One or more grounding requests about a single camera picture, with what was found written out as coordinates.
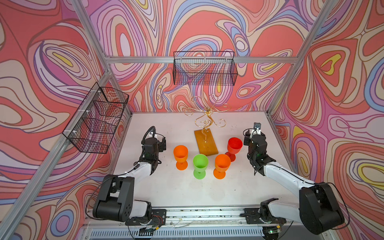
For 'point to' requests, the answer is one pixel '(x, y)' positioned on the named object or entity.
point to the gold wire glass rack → (206, 142)
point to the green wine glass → (200, 163)
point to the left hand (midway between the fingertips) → (156, 137)
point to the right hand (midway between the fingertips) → (254, 133)
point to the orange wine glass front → (181, 153)
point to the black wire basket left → (93, 124)
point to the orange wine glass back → (222, 162)
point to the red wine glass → (234, 146)
